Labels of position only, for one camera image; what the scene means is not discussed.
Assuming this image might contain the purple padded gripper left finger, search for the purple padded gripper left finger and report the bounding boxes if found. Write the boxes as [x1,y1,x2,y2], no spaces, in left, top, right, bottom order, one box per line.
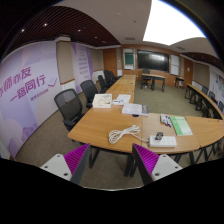
[41,144,91,184]

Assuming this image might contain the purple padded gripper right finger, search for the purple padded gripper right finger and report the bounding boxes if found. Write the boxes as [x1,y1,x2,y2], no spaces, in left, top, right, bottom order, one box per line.
[132,144,182,185]

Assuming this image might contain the black charger plug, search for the black charger plug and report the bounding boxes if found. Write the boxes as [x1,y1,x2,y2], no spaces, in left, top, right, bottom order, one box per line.
[155,132,164,140]

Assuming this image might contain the white power strip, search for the white power strip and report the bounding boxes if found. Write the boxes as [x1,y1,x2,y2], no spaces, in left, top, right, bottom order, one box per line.
[149,136,177,147]

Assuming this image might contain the markers bundle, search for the markers bundle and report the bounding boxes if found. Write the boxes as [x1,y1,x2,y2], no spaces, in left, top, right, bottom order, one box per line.
[160,114,171,127]

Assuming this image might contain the green paper booklet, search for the green paper booklet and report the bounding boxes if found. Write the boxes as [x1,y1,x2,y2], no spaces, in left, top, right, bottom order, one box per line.
[170,116,192,136]

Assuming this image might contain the main wooden conference table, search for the main wooden conference table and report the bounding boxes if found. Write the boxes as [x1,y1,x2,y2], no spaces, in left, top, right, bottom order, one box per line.
[67,74,224,178]

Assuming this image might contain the white papers stack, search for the white papers stack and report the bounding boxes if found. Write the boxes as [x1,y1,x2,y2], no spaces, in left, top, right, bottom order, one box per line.
[122,103,149,116]

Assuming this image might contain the nearest black mesh office chair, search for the nearest black mesh office chair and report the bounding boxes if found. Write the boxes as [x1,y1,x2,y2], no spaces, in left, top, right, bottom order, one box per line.
[54,88,84,131]

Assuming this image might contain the white box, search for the white box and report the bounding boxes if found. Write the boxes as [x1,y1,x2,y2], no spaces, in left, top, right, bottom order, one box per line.
[93,94,112,108]

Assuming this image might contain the white document sheets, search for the white document sheets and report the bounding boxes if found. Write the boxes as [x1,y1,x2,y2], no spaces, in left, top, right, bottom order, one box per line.
[112,94,131,105]

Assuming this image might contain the right curved wooden table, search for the right curved wooden table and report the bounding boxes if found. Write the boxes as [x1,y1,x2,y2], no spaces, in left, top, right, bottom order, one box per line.
[185,84,224,120]

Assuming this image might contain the small desk at front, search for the small desk at front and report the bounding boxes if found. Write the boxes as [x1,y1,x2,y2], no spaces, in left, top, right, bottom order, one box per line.
[149,74,166,92]

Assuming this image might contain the black chair behind front desk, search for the black chair behind front desk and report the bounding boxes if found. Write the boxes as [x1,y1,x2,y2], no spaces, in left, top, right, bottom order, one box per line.
[141,69,152,88]

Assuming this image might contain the far black office chair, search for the far black office chair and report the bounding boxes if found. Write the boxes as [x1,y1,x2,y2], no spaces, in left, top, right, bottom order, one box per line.
[104,70,115,87]

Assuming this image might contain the white whiteboard panel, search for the white whiteboard panel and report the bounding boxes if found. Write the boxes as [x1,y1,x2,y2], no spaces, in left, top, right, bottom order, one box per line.
[171,55,180,76]

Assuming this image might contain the white coiled power cable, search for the white coiled power cable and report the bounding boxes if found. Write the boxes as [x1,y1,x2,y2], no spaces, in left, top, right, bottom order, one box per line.
[108,124,150,145]

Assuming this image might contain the large black wall screen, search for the large black wall screen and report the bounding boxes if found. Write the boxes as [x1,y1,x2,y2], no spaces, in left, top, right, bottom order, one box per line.
[137,50,169,72]

